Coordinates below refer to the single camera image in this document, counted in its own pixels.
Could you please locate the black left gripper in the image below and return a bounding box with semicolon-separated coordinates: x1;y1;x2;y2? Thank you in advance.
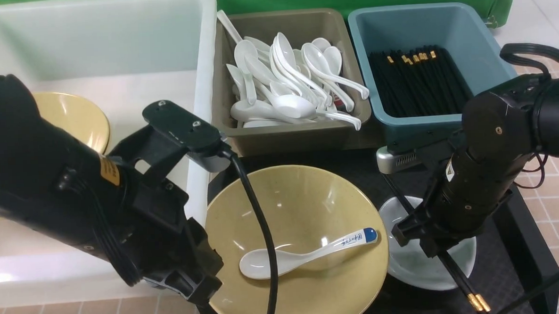
109;148;223;306

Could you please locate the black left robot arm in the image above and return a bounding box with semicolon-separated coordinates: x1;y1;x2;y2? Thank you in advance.
0;75;223;306

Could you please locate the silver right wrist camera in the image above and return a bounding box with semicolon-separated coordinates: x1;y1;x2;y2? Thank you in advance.
376;142;451;175

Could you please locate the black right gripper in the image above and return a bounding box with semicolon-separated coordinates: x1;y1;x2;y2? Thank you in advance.
391;188;513;257

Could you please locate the white spoon long handle right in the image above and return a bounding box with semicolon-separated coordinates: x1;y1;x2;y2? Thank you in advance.
301;42;370;100

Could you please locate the black plastic serving tray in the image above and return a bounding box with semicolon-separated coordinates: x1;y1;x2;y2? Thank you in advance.
189;139;559;314

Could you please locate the yellow bowl upper in tub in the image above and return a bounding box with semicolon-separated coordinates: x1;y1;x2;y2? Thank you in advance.
0;90;115;217

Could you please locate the black chopstick gold band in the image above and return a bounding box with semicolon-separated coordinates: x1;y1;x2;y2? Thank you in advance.
435;250;485;314
442;248;492;314

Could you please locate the olive plastic spoon bin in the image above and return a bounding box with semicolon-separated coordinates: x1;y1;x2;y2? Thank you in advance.
211;8;372;156

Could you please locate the white spoon blue tip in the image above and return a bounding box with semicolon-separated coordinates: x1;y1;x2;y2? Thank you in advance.
239;228;379;280

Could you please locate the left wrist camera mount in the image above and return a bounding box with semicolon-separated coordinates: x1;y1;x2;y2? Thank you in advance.
108;100;237;186

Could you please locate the black chopsticks pile in bin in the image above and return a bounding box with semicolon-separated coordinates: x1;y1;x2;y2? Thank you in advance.
368;45;474;118

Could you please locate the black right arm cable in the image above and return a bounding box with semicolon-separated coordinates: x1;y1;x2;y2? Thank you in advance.
482;41;559;314

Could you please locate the yellow noodle bowl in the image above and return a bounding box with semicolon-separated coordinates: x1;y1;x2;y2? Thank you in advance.
206;165;389;314

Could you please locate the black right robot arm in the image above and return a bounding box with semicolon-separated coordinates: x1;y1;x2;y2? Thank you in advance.
391;74;559;257

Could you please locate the large white plastic tub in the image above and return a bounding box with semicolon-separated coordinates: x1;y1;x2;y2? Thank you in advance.
0;0;230;309

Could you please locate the white spoon front large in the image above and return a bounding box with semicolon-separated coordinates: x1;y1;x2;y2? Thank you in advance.
230;95;316;124

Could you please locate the white spoon leaning on rim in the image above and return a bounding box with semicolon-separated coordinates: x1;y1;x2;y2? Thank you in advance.
217;10;243;44

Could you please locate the white square sauce dish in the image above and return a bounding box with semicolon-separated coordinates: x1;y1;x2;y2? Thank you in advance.
378;197;477;291

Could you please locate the white spoon upper centre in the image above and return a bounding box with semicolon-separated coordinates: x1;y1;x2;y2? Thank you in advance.
234;40;258;106

